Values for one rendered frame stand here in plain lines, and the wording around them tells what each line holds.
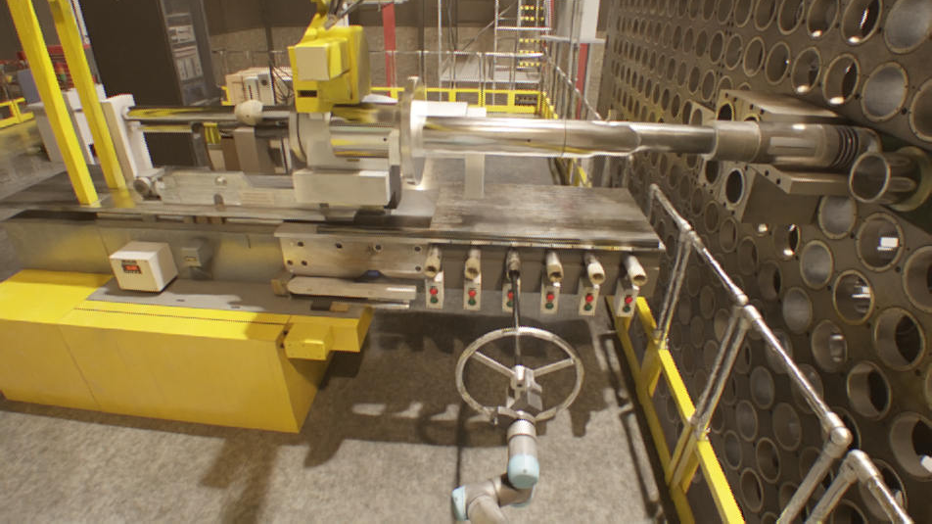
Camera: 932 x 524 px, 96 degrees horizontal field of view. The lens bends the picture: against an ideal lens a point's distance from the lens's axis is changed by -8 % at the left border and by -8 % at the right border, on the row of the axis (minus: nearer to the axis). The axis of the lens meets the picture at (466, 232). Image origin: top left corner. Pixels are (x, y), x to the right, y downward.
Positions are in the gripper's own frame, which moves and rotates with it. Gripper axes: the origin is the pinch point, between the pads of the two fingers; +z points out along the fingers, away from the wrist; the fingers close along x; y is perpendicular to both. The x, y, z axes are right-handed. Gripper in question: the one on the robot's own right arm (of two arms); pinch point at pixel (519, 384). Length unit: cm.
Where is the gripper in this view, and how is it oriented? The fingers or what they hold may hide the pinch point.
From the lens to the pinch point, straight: 143.7
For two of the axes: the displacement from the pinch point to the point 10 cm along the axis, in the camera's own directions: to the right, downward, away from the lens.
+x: 5.5, -7.3, -4.2
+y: 8.4, 5.1, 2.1
